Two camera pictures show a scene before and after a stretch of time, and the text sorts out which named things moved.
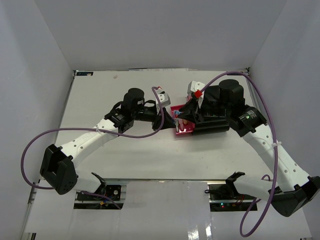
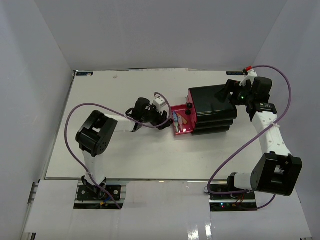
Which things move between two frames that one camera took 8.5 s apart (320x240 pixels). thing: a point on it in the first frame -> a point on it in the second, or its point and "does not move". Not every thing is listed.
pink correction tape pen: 181,124 does not move
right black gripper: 191,110 -> 232,86
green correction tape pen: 176,124 does not move
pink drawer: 183,126 does not move
